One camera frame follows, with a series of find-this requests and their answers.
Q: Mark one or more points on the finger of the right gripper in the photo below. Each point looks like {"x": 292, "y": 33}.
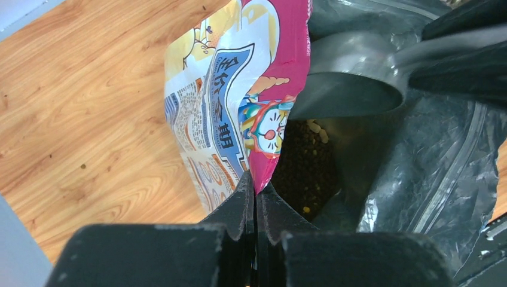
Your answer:
{"x": 479, "y": 75}
{"x": 469, "y": 16}

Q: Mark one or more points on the metal food scoop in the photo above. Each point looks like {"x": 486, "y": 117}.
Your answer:
{"x": 359, "y": 73}

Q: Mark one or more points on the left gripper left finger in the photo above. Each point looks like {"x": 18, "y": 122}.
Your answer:
{"x": 216, "y": 251}

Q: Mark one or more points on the cat food bag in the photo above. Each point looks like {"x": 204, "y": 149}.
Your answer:
{"x": 426, "y": 167}

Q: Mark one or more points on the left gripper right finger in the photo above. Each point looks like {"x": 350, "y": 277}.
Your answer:
{"x": 293, "y": 252}

